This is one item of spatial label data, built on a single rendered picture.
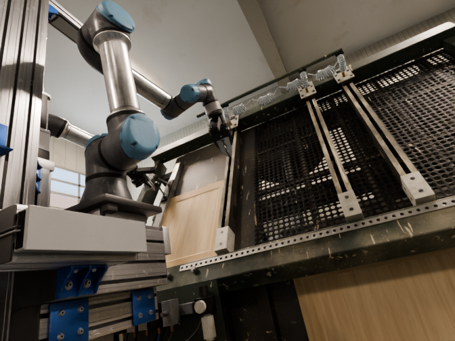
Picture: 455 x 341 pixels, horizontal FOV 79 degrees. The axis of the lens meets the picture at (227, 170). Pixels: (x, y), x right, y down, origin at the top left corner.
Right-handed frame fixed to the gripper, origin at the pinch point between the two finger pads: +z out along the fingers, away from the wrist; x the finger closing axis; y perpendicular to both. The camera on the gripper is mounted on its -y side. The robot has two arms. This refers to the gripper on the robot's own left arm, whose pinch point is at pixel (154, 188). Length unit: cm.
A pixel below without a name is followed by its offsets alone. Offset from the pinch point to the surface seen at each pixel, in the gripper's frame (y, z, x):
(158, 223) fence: 4.6, 9.4, 23.0
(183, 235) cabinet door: -9.8, 11.8, 41.9
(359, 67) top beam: -151, 4, -2
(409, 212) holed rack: -97, 8, 99
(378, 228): -85, 9, 98
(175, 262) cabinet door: -3, 11, 57
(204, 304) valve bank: -17, 6, 91
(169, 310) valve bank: -3, 4, 87
